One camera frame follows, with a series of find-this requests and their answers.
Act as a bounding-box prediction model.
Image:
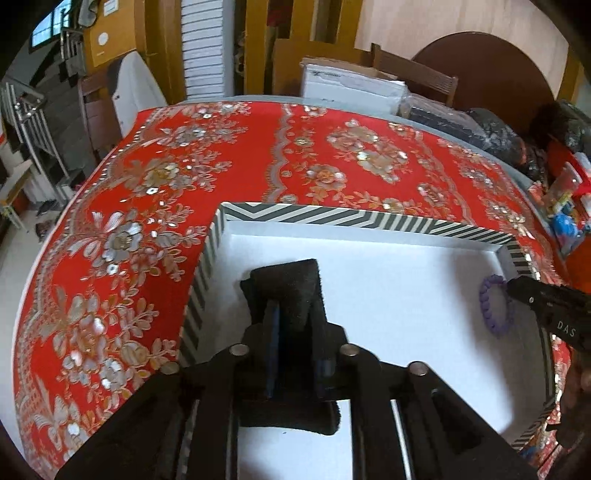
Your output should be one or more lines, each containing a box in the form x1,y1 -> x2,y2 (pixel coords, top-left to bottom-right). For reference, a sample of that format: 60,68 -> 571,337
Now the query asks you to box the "red floral gold tablecloth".
13,101 -> 564,479

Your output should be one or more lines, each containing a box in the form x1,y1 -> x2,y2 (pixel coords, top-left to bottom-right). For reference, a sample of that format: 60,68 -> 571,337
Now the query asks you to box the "black plastic-wrapped package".
399,93 -> 490,150

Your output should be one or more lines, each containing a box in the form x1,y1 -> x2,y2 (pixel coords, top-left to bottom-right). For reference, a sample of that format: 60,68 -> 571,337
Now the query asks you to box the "black garbage bag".
467,108 -> 547,183

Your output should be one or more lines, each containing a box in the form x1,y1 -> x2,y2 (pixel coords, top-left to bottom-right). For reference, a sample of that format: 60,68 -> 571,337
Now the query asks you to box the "metal stair railing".
1,76 -> 72,207

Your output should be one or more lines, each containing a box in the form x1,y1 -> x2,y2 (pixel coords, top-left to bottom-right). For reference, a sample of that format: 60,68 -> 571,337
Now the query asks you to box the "round dark wooden tabletop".
413,31 -> 555,136

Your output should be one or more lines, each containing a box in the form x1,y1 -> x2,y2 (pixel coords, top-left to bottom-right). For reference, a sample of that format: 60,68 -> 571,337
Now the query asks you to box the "blue plastic bag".
551,213 -> 585,257

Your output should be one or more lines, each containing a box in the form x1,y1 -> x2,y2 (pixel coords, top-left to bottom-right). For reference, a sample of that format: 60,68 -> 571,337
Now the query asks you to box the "white folded board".
107,51 -> 168,137

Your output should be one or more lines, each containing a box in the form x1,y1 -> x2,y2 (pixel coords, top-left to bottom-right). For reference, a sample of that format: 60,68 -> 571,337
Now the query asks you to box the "purple bead bracelet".
478,274 -> 516,337

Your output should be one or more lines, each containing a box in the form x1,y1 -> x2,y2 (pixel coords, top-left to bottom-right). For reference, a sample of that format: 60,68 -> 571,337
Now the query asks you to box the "striped white tray box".
179,202 -> 556,460

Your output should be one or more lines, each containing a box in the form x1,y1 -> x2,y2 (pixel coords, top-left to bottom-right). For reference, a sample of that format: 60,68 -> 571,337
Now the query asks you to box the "dark wooden chair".
370,43 -> 459,107

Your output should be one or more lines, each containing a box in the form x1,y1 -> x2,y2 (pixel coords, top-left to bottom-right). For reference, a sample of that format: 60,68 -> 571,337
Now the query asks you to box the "white cardboard box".
301,58 -> 409,114

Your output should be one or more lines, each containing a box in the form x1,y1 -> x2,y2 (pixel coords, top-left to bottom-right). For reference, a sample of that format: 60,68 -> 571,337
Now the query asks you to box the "black velvet hair bow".
238,259 -> 346,436

